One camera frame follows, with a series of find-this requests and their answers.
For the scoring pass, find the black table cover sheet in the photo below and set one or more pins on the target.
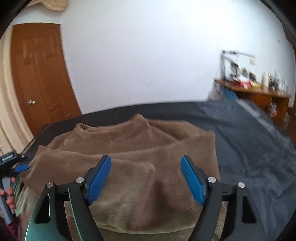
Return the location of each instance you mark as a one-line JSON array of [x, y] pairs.
[[249, 147]]

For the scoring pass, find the silver door knob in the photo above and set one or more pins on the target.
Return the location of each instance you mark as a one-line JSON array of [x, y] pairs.
[[31, 102]]

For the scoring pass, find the beige curtain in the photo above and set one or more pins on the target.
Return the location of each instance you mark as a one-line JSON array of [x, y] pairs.
[[15, 133]]

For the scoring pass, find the brown wooden door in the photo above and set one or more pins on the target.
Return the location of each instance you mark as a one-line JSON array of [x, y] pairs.
[[39, 73]]

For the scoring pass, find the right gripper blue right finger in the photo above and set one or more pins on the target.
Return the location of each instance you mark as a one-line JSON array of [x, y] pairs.
[[195, 178]]

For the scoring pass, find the pink left sleeve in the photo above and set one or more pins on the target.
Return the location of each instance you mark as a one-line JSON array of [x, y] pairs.
[[9, 232]]

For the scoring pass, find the person's left hand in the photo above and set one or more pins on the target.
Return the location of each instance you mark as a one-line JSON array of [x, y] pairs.
[[9, 194]]

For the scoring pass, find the wooden side desk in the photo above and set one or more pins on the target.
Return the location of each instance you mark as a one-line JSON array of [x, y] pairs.
[[273, 102]]

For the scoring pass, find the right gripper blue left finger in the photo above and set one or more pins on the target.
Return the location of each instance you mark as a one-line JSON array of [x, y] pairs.
[[95, 179]]

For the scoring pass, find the brown fleece garment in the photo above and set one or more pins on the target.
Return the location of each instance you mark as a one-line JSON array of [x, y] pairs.
[[145, 196]]

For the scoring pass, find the metal frame on desk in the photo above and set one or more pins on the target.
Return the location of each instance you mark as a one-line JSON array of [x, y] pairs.
[[234, 67]]

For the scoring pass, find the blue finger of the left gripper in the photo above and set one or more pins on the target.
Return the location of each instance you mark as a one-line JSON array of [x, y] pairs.
[[21, 168]]

